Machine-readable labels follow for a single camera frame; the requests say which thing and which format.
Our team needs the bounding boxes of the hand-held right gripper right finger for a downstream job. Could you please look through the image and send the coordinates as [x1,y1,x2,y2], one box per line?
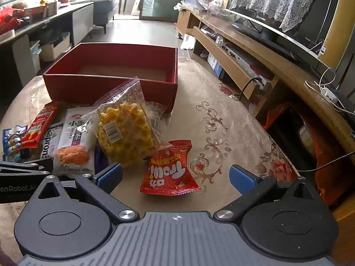
[213,164,319,223]

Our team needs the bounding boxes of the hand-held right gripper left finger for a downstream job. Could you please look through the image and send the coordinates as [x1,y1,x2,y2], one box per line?
[36,162,140,224]

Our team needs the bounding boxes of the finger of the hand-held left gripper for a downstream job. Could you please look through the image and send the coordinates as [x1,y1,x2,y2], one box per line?
[0,158,54,174]

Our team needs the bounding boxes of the blue cartoon snack packet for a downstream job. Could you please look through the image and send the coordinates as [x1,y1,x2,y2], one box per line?
[1,125,30,162]

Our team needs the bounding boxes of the grey wafer packet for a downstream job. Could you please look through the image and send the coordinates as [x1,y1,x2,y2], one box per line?
[39,122,65,161]

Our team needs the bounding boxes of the slim red snack packet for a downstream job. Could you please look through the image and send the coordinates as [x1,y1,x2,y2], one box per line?
[21,101,63,149]

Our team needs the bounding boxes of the clear bag of yellow waffles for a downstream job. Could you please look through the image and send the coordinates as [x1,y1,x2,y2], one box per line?
[93,77,174,168]

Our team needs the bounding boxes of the white noodle snack packet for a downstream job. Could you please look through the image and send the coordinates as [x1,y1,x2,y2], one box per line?
[53,107,98,175]

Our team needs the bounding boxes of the red snack packet white characters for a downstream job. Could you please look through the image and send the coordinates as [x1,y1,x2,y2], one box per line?
[139,140,201,197]

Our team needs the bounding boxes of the red cardboard box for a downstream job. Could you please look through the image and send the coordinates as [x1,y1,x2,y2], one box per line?
[43,43,178,113]

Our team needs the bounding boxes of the white bin with blue label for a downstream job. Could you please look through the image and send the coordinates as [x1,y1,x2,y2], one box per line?
[29,40,42,75]

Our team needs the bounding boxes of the red flat box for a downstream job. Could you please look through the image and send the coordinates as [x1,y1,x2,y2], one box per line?
[250,64,275,78]

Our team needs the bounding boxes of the blue and white box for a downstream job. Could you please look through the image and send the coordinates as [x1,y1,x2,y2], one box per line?
[207,53,224,78]

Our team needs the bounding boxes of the white media player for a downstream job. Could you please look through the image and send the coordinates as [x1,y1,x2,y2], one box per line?
[222,43,272,86]

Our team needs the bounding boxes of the white storage box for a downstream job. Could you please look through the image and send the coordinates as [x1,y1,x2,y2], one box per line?
[39,32,71,61]

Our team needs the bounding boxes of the white power strip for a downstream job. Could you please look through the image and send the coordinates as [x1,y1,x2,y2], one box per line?
[319,87,339,103]

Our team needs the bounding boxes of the white shallow dish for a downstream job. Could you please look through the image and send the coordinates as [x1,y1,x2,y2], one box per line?
[0,30,16,45]

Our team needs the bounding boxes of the white plastic bag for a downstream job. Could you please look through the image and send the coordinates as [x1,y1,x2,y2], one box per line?
[180,35,197,50]

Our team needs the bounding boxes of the red plastic bag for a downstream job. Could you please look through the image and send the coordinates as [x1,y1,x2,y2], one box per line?
[0,7,28,34]

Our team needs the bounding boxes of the orange flat carton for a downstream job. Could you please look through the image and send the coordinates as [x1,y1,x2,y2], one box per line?
[24,6,47,20]

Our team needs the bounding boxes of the dark coffee table white panels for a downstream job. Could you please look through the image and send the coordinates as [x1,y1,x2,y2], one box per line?
[0,1,95,89]

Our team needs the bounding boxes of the black television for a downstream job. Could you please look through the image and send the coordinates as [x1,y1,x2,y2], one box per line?
[223,0,344,64]

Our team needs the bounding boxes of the small grey green carton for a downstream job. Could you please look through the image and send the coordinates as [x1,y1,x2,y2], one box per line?
[46,1,58,17]

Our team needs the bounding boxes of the grey sofa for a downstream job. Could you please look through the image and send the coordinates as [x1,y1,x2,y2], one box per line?
[93,0,120,34]

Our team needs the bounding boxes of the wooden television cabinet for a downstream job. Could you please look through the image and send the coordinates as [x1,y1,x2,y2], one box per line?
[176,6,355,172]

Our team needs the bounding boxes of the white leaning board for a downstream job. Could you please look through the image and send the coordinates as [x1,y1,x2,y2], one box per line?
[130,0,143,16]

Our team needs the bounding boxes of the clear plastic bags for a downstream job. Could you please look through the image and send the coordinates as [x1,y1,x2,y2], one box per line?
[209,0,231,16]

